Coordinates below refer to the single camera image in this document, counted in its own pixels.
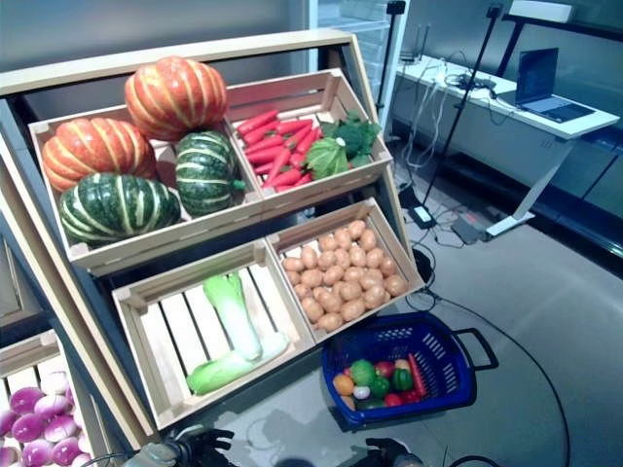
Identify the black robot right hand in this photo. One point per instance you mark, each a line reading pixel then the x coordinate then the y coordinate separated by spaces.
pixel 389 452

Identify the round green leafy cabbage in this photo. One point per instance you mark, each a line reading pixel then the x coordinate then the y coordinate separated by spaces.
pixel 326 158

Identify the small toy peach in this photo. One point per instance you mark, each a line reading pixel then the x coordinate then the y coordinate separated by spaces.
pixel 402 364

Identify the blue plastic shopping basket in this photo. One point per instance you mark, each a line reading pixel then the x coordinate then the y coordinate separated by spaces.
pixel 414 412

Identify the small toy orange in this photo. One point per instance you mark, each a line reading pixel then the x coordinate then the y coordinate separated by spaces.
pixel 343 384

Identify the black power adapter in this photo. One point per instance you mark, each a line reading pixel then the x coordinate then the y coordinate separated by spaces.
pixel 422 215

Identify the green toy bell pepper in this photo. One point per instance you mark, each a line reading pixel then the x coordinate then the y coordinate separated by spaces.
pixel 402 379
pixel 379 386

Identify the black rack frame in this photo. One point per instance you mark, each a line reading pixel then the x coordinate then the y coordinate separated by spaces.
pixel 560 23

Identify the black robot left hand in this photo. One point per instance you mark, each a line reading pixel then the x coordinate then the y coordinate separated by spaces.
pixel 197 440

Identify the glass door fridge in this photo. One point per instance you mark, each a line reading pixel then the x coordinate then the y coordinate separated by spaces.
pixel 360 29

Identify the small red toy fruit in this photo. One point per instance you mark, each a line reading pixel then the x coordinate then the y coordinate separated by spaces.
pixel 393 400

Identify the small tan toy potato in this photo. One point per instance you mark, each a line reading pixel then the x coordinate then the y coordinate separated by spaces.
pixel 348 402

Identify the wooden display shelf frame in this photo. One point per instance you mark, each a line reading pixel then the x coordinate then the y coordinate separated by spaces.
pixel 194 51

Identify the orange striped pumpkin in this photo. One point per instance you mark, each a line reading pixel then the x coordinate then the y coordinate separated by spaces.
pixel 175 97
pixel 92 146

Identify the purple white toy onion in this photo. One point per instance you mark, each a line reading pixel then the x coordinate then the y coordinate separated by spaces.
pixel 6 421
pixel 61 428
pixel 65 450
pixel 51 406
pixel 26 427
pixel 36 452
pixel 53 382
pixel 24 400

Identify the green striped pumpkin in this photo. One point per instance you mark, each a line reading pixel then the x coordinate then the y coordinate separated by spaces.
pixel 207 170
pixel 117 206

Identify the red toy strawberry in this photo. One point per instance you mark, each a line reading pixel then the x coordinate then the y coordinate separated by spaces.
pixel 411 396

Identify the brown toy potato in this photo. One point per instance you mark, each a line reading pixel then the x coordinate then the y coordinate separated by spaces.
pixel 349 290
pixel 375 295
pixel 353 310
pixel 293 277
pixel 333 275
pixel 330 322
pixel 395 284
pixel 353 273
pixel 311 278
pixel 371 280
pixel 313 310
pixel 331 300
pixel 302 291

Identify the black router with antennas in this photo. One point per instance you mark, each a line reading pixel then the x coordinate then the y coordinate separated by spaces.
pixel 409 58

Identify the small green toy lettuce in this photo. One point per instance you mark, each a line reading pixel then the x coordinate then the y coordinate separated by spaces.
pixel 362 372

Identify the small white toy garlic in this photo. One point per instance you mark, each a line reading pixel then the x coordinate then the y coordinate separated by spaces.
pixel 361 391

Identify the red toy carrot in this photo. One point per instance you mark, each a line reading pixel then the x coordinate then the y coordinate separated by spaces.
pixel 287 177
pixel 303 179
pixel 257 121
pixel 260 132
pixel 278 165
pixel 265 144
pixel 293 126
pixel 307 140
pixel 265 155

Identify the dark green toy broccoli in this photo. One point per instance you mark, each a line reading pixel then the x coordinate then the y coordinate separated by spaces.
pixel 355 136

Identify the open dark laptop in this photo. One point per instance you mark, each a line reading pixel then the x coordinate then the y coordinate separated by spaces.
pixel 538 73

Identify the dark green toy cucumber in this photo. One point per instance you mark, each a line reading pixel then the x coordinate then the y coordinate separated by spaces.
pixel 371 403

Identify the white desk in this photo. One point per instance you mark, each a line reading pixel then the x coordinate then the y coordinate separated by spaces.
pixel 511 141

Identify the toy napa cabbage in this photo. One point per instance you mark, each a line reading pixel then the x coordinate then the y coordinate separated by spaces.
pixel 219 372
pixel 233 311

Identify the grey power box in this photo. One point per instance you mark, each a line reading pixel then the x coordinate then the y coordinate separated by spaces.
pixel 468 231

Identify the red toy tomato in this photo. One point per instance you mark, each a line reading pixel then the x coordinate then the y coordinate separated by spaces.
pixel 384 369

